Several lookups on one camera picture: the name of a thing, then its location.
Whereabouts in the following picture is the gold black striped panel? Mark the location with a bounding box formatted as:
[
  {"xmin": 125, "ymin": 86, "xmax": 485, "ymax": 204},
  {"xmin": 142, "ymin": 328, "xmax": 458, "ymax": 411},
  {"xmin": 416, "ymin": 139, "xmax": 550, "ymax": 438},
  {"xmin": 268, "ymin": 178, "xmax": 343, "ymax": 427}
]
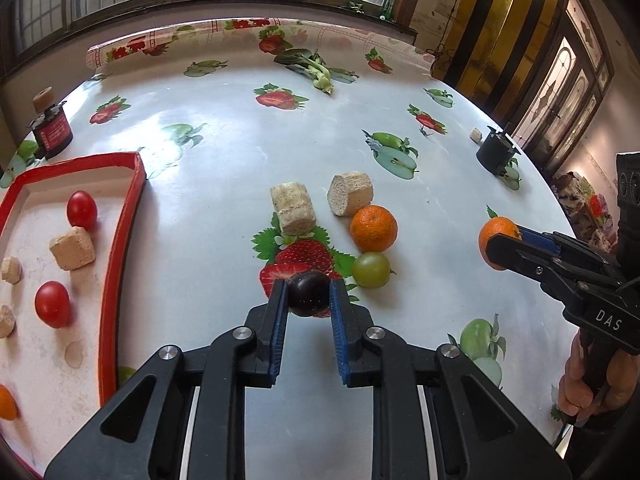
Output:
[{"xmin": 442, "ymin": 0, "xmax": 571, "ymax": 106}]

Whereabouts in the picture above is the black motor with red label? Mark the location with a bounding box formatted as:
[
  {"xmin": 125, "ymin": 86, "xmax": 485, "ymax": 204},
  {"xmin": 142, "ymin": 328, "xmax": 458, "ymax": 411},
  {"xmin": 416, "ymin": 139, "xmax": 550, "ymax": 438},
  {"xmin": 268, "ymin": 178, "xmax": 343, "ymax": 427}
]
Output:
[{"xmin": 31, "ymin": 102, "xmax": 74, "ymax": 160}]

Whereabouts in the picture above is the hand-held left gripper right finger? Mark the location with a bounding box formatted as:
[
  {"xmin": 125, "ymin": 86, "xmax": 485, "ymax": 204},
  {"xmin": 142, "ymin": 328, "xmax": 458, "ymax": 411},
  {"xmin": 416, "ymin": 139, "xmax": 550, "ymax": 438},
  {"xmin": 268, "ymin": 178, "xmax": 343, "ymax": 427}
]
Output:
[{"xmin": 327, "ymin": 279, "xmax": 573, "ymax": 480}]

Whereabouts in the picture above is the black cylinder motor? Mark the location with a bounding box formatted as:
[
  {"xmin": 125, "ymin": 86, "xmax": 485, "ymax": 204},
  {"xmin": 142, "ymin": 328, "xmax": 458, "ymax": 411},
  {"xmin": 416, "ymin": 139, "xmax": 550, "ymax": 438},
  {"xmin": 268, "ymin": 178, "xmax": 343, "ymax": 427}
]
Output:
[{"xmin": 475, "ymin": 122, "xmax": 522, "ymax": 177}]

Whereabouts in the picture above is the colourful bags pile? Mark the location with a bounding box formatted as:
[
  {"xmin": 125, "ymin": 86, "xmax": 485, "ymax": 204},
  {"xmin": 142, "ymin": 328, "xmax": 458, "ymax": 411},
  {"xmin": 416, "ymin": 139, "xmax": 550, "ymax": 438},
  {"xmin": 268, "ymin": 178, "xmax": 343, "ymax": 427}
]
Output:
[{"xmin": 552, "ymin": 172, "xmax": 618, "ymax": 251}]

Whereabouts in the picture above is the green tomato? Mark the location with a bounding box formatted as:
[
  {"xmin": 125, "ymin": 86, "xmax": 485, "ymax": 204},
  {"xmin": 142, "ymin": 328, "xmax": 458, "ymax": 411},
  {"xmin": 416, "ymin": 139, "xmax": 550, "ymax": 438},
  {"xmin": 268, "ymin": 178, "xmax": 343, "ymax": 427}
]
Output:
[{"xmin": 351, "ymin": 252, "xmax": 391, "ymax": 289}]

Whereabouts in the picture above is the orange mandarin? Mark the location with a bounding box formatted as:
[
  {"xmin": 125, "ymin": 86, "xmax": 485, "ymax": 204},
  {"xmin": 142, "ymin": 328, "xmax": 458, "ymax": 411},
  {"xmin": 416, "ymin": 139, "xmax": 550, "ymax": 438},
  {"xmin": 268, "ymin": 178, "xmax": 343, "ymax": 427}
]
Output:
[
  {"xmin": 477, "ymin": 216, "xmax": 523, "ymax": 272},
  {"xmin": 0, "ymin": 384, "xmax": 20, "ymax": 421},
  {"xmin": 349, "ymin": 205, "xmax": 399, "ymax": 253}
]

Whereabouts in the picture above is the red tomato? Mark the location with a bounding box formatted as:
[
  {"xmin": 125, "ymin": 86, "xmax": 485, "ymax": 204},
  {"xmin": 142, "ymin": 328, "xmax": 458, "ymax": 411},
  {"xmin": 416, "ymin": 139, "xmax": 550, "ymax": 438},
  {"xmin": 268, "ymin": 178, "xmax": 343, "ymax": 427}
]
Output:
[
  {"xmin": 34, "ymin": 280, "xmax": 72, "ymax": 329},
  {"xmin": 66, "ymin": 190, "xmax": 98, "ymax": 229}
]

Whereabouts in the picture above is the green bok choy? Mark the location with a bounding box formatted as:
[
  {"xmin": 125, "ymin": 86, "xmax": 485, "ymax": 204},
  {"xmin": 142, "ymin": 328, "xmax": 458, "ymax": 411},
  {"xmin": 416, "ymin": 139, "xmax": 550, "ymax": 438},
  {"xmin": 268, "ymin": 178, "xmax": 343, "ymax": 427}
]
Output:
[{"xmin": 273, "ymin": 49, "xmax": 335, "ymax": 95}]

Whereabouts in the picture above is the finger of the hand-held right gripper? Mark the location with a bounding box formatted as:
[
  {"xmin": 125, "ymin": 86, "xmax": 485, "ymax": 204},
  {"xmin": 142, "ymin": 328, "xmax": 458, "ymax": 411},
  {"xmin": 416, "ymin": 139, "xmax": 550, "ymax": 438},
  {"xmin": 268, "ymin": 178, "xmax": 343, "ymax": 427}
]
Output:
[
  {"xmin": 515, "ymin": 226, "xmax": 616, "ymax": 273},
  {"xmin": 486, "ymin": 232, "xmax": 583, "ymax": 293}
]

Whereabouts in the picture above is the black wall cable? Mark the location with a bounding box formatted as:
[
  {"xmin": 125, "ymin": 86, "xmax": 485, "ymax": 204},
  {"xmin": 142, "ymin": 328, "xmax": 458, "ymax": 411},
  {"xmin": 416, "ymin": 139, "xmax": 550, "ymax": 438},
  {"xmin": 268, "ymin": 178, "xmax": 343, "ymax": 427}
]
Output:
[{"xmin": 430, "ymin": 0, "xmax": 458, "ymax": 78}]

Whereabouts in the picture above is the red rimmed white tray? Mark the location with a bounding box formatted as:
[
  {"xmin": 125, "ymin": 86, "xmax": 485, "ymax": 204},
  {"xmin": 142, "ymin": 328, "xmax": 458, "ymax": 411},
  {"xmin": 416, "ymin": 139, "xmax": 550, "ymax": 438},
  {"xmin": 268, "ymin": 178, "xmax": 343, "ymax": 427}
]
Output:
[{"xmin": 0, "ymin": 152, "xmax": 147, "ymax": 478}]

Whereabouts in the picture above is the person's right hand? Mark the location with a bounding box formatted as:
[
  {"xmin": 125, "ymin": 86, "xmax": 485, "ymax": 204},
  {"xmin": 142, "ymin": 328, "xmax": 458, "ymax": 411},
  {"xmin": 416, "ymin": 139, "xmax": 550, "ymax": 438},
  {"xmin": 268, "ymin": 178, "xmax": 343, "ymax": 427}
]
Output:
[{"xmin": 556, "ymin": 332, "xmax": 640, "ymax": 428}]

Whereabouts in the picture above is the glass panelled wooden door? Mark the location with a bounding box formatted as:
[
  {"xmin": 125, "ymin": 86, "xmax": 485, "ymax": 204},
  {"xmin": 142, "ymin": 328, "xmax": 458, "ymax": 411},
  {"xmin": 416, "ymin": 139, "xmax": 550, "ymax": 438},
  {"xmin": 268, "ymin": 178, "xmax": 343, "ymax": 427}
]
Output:
[{"xmin": 502, "ymin": 0, "xmax": 616, "ymax": 181}]

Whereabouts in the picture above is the person's right forearm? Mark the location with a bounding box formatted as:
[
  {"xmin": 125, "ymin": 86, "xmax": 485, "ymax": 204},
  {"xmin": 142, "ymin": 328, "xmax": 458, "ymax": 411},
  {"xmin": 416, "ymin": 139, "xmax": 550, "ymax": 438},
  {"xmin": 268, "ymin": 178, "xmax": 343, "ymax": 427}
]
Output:
[{"xmin": 565, "ymin": 417, "xmax": 640, "ymax": 480}]

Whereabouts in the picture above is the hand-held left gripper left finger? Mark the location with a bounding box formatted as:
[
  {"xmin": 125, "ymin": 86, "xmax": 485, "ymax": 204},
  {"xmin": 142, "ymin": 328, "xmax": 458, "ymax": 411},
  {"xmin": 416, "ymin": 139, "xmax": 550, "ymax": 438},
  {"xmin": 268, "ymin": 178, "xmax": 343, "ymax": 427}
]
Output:
[{"xmin": 44, "ymin": 280, "xmax": 291, "ymax": 480}]

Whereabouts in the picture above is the dark purple plum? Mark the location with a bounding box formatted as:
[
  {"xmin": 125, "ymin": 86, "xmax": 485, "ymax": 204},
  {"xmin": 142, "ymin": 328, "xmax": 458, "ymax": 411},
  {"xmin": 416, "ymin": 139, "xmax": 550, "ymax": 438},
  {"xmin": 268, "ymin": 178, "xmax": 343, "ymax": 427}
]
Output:
[{"xmin": 289, "ymin": 270, "xmax": 331, "ymax": 318}]

